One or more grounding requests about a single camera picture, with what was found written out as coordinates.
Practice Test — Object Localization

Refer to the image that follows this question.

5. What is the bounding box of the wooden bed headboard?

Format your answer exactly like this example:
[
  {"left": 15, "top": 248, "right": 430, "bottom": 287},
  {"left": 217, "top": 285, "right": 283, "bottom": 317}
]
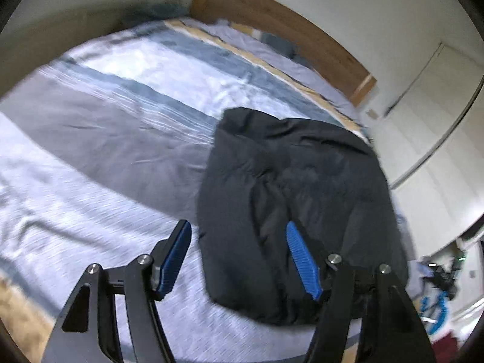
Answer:
[{"left": 188, "top": 0, "right": 378, "bottom": 107}]

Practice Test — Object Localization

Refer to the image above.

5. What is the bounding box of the person's right forearm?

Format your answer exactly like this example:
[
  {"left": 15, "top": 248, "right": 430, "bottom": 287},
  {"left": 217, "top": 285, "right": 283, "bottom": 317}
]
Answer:
[{"left": 427, "top": 329, "right": 469, "bottom": 363}]

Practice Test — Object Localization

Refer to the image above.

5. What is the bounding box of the white sliding wardrobe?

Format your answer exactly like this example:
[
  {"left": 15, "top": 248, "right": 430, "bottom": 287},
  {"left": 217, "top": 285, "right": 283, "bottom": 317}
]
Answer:
[{"left": 376, "top": 40, "right": 484, "bottom": 252}]

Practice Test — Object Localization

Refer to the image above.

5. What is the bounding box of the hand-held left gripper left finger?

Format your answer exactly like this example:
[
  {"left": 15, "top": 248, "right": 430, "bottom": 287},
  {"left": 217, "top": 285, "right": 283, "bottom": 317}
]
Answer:
[{"left": 41, "top": 219, "right": 193, "bottom": 363}]

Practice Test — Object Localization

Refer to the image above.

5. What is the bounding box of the striped duvet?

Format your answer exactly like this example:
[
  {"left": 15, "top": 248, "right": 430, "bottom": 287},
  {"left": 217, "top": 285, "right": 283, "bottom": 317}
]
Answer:
[{"left": 0, "top": 17, "right": 417, "bottom": 363}]

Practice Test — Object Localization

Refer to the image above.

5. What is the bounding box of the person's right hand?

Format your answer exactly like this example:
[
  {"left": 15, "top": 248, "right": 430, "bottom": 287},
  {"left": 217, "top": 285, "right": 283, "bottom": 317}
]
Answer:
[{"left": 420, "top": 293, "right": 454, "bottom": 335}]

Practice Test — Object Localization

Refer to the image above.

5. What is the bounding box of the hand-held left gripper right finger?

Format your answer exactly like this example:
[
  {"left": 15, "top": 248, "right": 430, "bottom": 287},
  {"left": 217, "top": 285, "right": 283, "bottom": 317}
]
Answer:
[{"left": 285, "top": 221, "right": 435, "bottom": 363}]

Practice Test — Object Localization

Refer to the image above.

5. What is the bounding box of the black puffer jacket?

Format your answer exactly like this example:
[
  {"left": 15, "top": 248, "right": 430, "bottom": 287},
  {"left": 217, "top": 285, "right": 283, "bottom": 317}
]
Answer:
[{"left": 197, "top": 107, "right": 411, "bottom": 326}]

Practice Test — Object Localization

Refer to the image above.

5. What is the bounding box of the blue pillow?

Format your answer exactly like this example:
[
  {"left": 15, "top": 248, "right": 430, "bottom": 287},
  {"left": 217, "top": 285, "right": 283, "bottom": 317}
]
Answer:
[{"left": 261, "top": 32, "right": 299, "bottom": 59}]

